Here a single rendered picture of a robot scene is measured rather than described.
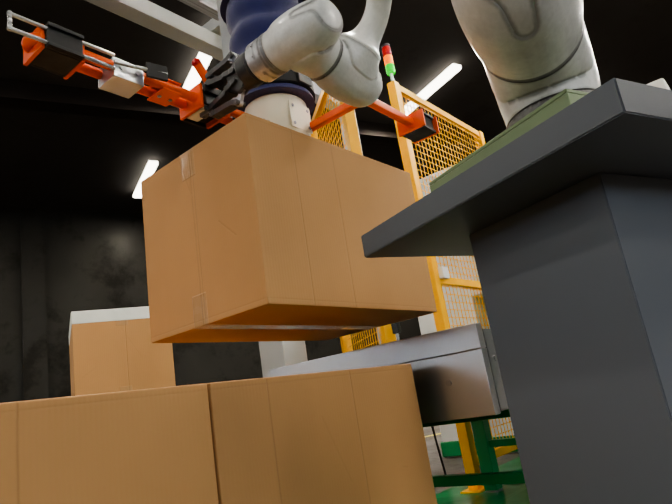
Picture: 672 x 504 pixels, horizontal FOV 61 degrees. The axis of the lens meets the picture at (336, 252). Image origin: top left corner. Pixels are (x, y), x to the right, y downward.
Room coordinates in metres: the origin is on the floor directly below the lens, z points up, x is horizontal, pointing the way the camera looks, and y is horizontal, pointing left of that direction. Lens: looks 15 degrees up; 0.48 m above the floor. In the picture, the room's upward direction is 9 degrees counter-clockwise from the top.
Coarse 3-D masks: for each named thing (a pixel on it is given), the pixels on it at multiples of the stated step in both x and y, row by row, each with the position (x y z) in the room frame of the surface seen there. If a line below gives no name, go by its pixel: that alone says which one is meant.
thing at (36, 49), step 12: (36, 48) 0.90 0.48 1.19; (84, 48) 0.96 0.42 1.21; (24, 60) 0.93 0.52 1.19; (36, 60) 0.93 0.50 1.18; (48, 60) 0.93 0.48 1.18; (60, 60) 0.94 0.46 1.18; (72, 60) 0.94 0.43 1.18; (84, 60) 0.96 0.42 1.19; (60, 72) 0.97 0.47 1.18; (72, 72) 0.98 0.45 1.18
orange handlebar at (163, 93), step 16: (32, 32) 0.89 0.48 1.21; (96, 64) 0.99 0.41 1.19; (112, 64) 1.00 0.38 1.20; (144, 80) 1.07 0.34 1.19; (160, 80) 1.09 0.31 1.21; (160, 96) 1.12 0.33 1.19; (176, 96) 1.14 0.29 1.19; (192, 96) 1.16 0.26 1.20; (240, 112) 1.27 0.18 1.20; (336, 112) 1.34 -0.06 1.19; (384, 112) 1.37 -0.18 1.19; (400, 112) 1.41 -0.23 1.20
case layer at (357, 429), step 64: (192, 384) 0.90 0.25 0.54; (256, 384) 0.99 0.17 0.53; (320, 384) 1.12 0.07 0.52; (384, 384) 1.29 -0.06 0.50; (0, 448) 0.68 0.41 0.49; (64, 448) 0.73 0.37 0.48; (128, 448) 0.80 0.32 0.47; (192, 448) 0.88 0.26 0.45; (256, 448) 0.98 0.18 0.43; (320, 448) 1.10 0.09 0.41; (384, 448) 1.26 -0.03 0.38
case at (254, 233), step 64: (256, 128) 1.07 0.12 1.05; (192, 192) 1.17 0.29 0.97; (256, 192) 1.05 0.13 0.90; (320, 192) 1.20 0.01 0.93; (384, 192) 1.40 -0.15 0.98; (192, 256) 1.18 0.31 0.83; (256, 256) 1.06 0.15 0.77; (320, 256) 1.18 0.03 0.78; (192, 320) 1.19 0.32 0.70; (256, 320) 1.21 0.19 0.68; (320, 320) 1.34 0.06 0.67; (384, 320) 1.51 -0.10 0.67
